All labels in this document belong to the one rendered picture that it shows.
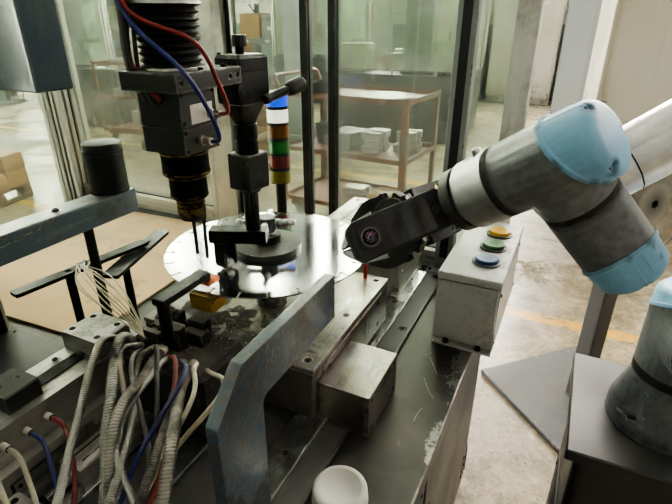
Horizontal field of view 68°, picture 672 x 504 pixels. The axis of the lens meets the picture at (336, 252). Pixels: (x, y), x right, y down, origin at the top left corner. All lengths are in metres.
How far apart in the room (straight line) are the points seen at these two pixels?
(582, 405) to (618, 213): 0.44
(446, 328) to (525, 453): 0.99
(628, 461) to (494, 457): 1.02
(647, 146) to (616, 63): 3.01
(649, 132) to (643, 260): 0.17
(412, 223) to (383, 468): 0.35
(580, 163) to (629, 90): 3.23
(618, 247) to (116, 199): 0.68
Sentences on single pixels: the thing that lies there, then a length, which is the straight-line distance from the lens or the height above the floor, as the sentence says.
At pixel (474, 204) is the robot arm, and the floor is 1.12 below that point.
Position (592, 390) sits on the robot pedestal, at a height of 0.75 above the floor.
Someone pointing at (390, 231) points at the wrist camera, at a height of 1.09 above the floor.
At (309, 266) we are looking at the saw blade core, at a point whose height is 0.95.
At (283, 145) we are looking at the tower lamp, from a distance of 1.06.
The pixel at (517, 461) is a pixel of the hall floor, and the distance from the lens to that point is 1.83.
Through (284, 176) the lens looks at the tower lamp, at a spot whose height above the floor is 0.99.
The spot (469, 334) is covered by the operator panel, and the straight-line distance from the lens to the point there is 0.92.
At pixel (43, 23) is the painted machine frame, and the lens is 0.67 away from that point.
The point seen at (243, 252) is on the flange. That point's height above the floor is 0.96.
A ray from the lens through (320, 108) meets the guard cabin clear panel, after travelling 1.24.
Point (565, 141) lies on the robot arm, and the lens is 0.47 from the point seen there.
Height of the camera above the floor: 1.29
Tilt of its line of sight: 25 degrees down
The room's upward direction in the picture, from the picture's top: straight up
